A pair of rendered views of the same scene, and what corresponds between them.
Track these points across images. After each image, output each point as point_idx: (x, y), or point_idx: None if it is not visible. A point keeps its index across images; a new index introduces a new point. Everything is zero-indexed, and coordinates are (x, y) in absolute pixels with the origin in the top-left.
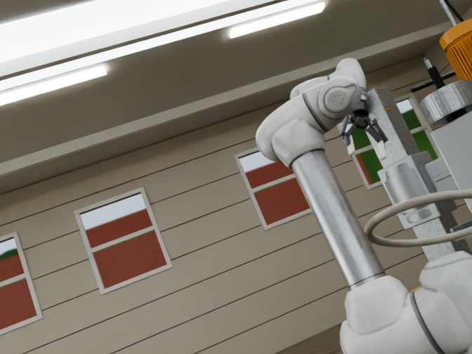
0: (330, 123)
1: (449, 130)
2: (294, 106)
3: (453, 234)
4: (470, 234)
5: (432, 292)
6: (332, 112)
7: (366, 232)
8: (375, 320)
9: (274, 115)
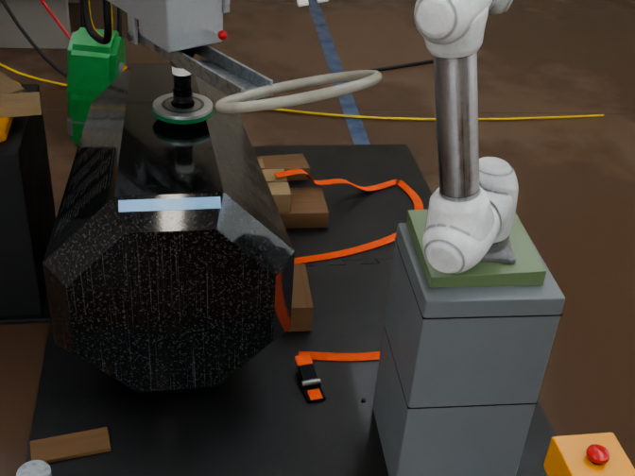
0: None
1: None
2: None
3: (245, 95)
4: (259, 96)
5: (505, 195)
6: (503, 11)
7: (288, 106)
8: (489, 226)
9: None
